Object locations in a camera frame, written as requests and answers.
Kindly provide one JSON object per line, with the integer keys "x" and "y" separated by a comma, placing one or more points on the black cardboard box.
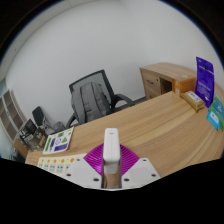
{"x": 30, "y": 126}

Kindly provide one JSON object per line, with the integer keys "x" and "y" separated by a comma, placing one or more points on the cream power strip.
{"x": 55, "y": 165}

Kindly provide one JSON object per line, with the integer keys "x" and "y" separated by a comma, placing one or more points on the wooden side cabinet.
{"x": 160, "y": 78}

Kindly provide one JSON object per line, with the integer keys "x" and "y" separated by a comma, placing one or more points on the small black chair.
{"x": 40, "y": 116}

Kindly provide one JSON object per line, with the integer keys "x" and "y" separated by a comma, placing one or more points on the blue packet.
{"x": 213, "y": 120}

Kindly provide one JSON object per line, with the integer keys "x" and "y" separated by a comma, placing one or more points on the wooden shelf unit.
{"x": 11, "y": 113}

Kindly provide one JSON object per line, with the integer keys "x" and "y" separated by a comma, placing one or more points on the grey backpack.
{"x": 90, "y": 101}

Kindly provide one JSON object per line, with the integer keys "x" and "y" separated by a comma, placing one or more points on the brown box with label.
{"x": 193, "y": 100}

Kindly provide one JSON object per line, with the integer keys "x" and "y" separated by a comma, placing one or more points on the black mesh office chair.
{"x": 103, "y": 80}

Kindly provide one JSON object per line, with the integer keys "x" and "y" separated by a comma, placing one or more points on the white charger block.
{"x": 110, "y": 150}

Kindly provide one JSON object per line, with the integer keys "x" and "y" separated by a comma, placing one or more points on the printed white sticker sheet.
{"x": 59, "y": 141}

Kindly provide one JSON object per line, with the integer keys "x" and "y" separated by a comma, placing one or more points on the purple flat package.
{"x": 204, "y": 80}

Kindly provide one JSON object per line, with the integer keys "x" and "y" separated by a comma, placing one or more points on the dark brown cardboard box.
{"x": 22, "y": 136}

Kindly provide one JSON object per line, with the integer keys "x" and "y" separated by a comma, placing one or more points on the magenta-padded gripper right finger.
{"x": 141, "y": 170}

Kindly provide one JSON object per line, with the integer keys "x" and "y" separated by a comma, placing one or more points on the green packet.
{"x": 219, "y": 106}

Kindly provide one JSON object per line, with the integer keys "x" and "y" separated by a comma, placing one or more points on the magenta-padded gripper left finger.
{"x": 81, "y": 170}

